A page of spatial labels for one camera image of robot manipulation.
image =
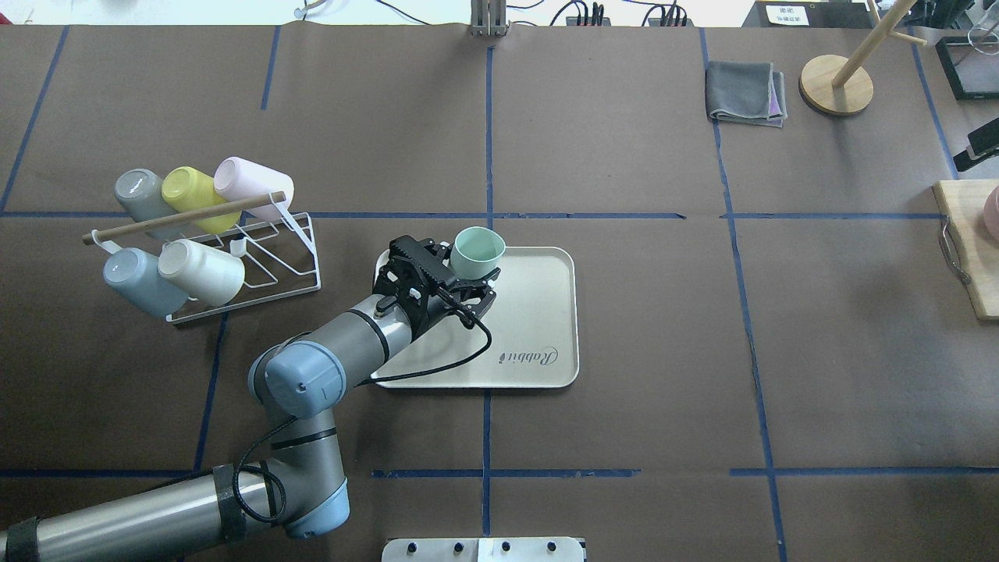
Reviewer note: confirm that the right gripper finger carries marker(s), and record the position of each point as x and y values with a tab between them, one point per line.
982	145

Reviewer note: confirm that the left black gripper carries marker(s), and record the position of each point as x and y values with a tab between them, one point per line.
422	316

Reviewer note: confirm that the mint green cup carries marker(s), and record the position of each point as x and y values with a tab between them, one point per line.
475	252

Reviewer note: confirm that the beige rabbit serving tray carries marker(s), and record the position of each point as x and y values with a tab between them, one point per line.
534	327

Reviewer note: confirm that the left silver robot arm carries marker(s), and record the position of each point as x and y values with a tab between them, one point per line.
302	487

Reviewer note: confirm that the pink cup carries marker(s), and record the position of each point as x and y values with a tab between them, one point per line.
238	179

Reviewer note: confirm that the beige cup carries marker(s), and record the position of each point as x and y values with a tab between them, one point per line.
210	275

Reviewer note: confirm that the yellow cup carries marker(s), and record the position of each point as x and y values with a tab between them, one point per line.
186	189

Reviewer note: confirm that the blue cup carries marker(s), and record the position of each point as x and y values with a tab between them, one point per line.
134	274

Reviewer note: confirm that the grey cup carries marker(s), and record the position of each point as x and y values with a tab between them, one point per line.
139	192

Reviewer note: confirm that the wooden cutting board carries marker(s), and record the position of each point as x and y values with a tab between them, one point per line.
969	250

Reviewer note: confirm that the pink ice bowl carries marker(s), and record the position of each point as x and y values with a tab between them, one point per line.
990	214

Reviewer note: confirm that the wooden mug tree stand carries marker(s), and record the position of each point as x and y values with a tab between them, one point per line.
839	86

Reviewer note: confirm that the grey folded cloth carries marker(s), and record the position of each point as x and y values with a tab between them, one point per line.
745	92

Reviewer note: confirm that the white wire cup rack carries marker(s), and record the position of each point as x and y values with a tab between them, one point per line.
280	257

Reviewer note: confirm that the grey aluminium post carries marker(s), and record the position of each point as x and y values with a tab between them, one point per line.
488	18

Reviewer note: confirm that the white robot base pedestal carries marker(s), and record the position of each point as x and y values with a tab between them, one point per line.
530	548

